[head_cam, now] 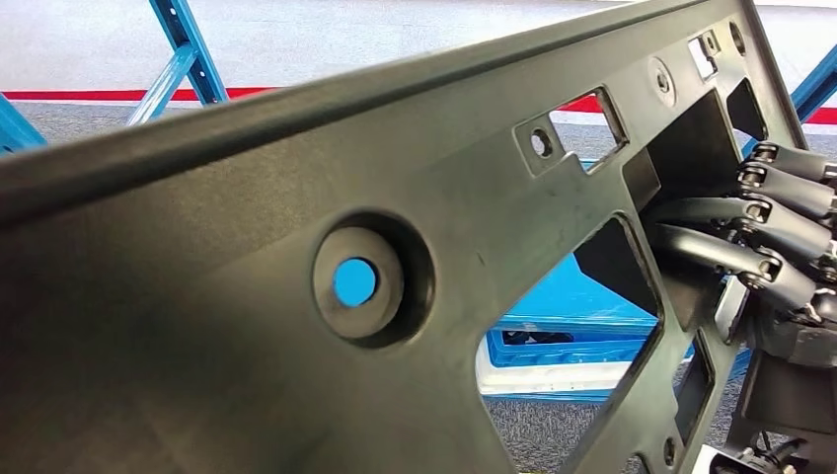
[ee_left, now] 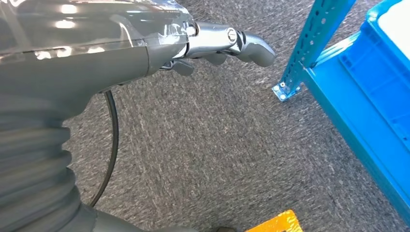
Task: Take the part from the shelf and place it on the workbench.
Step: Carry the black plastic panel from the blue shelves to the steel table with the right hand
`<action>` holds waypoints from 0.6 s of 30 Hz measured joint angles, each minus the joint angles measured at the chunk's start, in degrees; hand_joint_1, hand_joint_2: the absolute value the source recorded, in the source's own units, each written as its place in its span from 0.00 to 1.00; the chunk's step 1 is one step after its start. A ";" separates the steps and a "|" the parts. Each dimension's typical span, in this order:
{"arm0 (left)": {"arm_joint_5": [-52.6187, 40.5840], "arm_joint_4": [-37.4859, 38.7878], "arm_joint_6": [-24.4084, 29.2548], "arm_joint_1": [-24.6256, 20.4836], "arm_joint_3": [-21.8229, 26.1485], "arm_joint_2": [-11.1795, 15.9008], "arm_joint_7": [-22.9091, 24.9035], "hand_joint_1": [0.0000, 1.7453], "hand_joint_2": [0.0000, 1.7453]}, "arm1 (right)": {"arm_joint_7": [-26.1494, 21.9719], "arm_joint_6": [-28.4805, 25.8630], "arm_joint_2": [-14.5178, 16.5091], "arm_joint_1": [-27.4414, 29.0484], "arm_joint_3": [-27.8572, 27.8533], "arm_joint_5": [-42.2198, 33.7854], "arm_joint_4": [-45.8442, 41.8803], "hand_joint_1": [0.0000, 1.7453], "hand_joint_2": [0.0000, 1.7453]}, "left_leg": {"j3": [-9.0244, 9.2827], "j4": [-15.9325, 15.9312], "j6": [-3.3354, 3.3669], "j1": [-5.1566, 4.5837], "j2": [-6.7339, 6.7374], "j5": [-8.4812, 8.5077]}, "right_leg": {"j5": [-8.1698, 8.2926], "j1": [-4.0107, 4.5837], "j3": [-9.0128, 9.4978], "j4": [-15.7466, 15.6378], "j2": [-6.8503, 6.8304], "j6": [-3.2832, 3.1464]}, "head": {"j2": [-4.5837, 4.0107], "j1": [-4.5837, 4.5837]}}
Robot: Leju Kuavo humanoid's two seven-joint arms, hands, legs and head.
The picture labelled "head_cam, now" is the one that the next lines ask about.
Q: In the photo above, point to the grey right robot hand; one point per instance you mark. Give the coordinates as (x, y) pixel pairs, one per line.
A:
(784, 242)

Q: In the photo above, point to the large black plastic panel part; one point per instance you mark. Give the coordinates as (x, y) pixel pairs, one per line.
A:
(196, 294)

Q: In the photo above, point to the small black plastic part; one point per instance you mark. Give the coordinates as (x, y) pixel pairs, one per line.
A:
(536, 338)

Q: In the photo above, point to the blue metal shelf rack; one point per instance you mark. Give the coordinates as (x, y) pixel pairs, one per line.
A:
(193, 59)

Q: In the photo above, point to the blue plastic bin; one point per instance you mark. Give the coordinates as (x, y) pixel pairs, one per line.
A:
(575, 354)

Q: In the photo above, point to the white plastic bin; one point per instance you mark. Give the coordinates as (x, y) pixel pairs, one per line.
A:
(543, 381)

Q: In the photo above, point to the red floor tape line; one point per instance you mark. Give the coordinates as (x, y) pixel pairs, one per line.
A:
(98, 95)

